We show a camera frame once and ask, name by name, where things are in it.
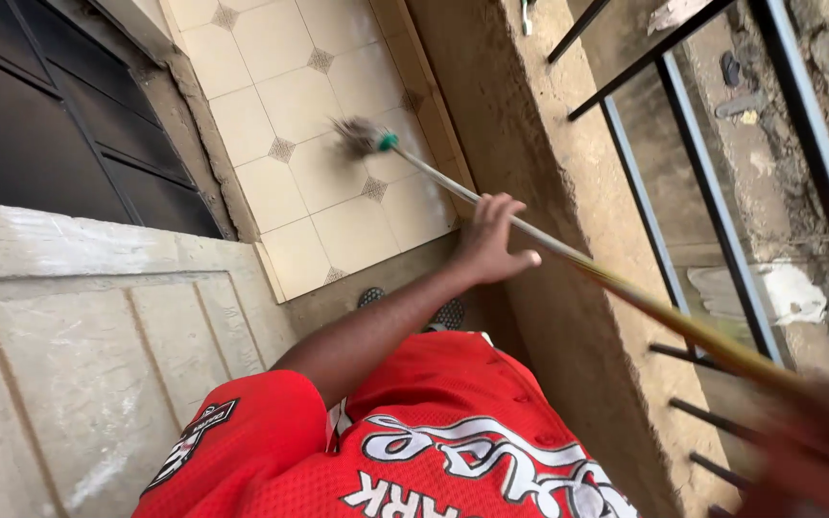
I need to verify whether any white paper scrap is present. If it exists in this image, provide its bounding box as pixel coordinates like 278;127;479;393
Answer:
647;0;712;36

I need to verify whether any dark sandal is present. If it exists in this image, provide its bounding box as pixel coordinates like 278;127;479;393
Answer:
720;50;744;89

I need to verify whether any person's right hand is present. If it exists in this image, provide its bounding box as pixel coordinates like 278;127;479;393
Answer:
740;367;829;518

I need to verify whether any beige panelled door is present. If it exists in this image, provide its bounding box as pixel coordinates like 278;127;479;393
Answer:
0;198;302;518

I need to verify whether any grey flat debris piece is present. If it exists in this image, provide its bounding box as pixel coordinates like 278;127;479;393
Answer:
714;92;762;120

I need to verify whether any person's left hand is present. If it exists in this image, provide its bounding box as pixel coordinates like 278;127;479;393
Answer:
455;192;543;286

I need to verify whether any black metal door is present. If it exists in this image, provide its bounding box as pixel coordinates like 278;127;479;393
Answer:
0;0;225;240

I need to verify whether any wooden-handled mop with green collar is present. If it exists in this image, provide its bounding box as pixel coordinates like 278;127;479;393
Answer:
330;117;815;398

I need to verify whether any red printed jersey shirt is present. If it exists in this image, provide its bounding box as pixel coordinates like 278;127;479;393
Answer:
131;331;640;518

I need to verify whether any white crumpled sheet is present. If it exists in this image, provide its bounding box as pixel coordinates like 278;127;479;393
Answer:
687;260;829;327

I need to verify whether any black metal railing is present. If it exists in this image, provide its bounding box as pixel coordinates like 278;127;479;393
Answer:
547;0;829;518

